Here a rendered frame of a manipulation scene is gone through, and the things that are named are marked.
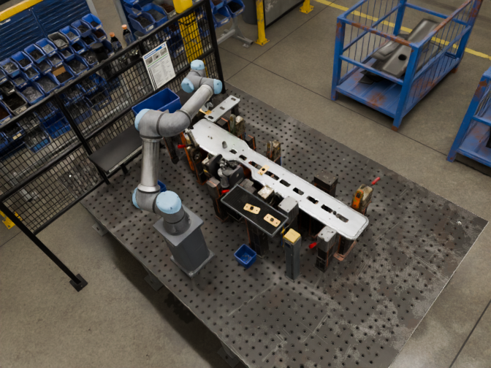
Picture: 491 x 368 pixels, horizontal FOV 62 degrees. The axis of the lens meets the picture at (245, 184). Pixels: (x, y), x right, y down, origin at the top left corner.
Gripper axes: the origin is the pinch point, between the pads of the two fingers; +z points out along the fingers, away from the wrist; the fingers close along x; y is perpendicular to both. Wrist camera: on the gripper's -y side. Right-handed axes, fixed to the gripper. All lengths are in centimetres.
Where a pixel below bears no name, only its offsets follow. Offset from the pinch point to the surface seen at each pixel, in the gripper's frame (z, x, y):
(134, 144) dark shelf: 24, -38, -38
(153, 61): -9, 6, -55
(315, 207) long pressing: 26, -3, 88
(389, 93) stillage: 110, 204, 34
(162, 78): 7, 9, -55
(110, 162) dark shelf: 24, -58, -37
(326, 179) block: 23, 15, 82
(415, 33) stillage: 73, 257, 24
